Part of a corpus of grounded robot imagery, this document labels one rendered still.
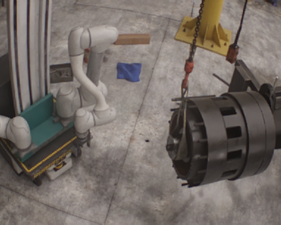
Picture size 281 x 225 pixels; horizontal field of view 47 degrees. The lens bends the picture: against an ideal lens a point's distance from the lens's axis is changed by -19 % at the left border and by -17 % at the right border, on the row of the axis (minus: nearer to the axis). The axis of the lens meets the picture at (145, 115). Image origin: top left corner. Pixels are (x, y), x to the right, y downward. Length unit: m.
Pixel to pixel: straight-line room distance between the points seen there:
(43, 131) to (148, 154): 0.98
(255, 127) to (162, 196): 1.17
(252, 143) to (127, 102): 1.77
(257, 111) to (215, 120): 0.31
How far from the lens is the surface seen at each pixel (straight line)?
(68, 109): 2.67
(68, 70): 3.83
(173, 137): 2.09
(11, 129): 2.47
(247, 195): 3.15
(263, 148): 2.13
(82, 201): 2.85
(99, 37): 2.22
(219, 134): 1.97
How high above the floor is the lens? 2.48
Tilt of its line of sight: 46 degrees down
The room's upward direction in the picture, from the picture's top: 10 degrees clockwise
